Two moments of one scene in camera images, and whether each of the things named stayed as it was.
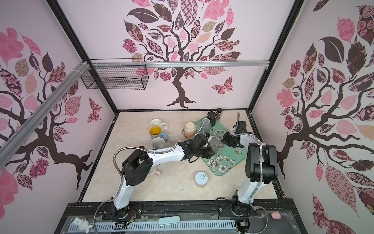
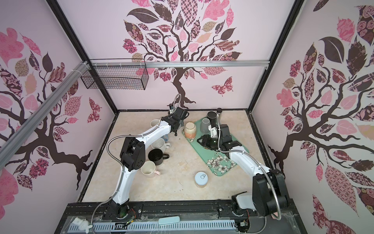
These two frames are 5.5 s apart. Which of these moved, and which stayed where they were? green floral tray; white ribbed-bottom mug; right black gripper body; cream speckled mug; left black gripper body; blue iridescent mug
Moved: right black gripper body; left black gripper body
Stayed: white ribbed-bottom mug; blue iridescent mug; cream speckled mug; green floral tray
